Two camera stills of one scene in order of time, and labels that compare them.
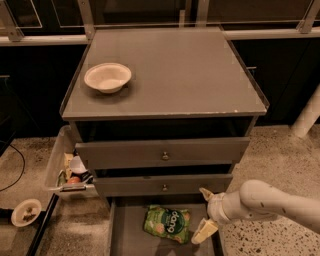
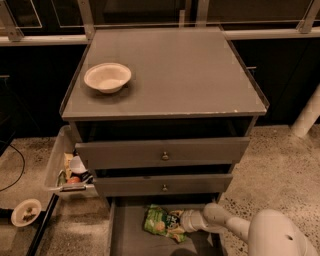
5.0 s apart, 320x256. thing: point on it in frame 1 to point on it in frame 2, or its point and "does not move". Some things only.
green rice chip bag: (170, 223) does not move
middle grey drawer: (160, 184) does not move
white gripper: (216, 207) to (187, 221)
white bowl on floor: (25, 212) does not move
